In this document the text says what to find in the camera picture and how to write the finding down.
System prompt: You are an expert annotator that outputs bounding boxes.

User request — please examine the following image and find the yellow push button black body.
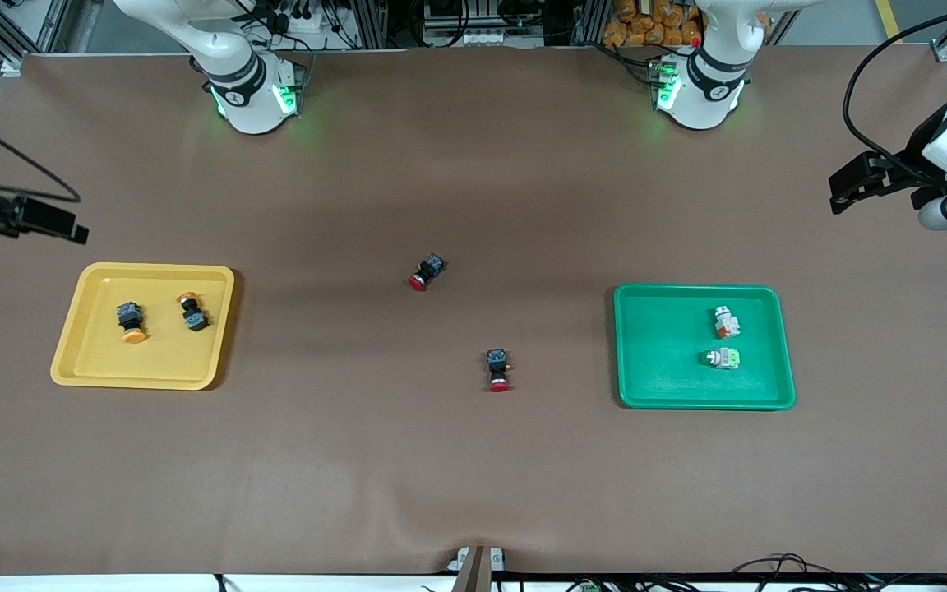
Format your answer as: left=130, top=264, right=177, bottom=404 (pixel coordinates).
left=177, top=291, right=210, bottom=333
left=116, top=302, right=147, bottom=344

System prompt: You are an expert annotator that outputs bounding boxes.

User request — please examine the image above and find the yellow plastic tray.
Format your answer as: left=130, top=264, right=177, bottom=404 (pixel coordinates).
left=50, top=262, right=235, bottom=391

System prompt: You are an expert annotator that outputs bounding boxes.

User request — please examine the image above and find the green plastic tray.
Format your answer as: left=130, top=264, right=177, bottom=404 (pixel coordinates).
left=613, top=284, right=797, bottom=410

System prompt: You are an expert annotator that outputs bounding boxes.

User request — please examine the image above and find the orange mesh bag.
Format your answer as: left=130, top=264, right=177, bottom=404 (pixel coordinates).
left=603, top=0, right=703, bottom=48

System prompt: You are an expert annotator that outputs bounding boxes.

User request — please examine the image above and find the white power strip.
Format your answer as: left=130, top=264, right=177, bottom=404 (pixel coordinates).
left=272, top=4, right=335, bottom=38

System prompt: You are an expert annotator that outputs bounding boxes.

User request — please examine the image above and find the red push button black body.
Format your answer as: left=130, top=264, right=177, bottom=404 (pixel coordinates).
left=487, top=349, right=513, bottom=393
left=409, top=254, right=446, bottom=292

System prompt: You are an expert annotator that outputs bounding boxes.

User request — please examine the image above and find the grey electronics box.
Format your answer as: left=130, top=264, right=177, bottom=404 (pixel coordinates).
left=423, top=0, right=525, bottom=47

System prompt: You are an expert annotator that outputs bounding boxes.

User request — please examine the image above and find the brown table mat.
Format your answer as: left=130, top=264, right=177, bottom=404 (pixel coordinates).
left=0, top=45, right=947, bottom=576

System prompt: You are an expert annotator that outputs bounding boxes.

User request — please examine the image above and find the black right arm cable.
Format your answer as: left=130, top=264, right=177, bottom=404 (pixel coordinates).
left=0, top=107, right=82, bottom=205

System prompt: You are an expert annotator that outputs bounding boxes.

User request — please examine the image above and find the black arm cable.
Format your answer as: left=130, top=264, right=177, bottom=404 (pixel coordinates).
left=0, top=107, right=82, bottom=205
left=843, top=0, right=947, bottom=167

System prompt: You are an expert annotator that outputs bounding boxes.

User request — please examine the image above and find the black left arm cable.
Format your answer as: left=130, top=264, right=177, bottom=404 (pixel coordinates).
left=843, top=0, right=947, bottom=167

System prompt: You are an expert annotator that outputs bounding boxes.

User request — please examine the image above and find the black cable bundle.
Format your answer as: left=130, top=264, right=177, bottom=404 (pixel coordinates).
left=728, top=553, right=947, bottom=592

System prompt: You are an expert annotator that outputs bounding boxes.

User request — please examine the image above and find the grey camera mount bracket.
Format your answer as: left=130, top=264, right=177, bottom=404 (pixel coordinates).
left=446, top=545, right=507, bottom=592

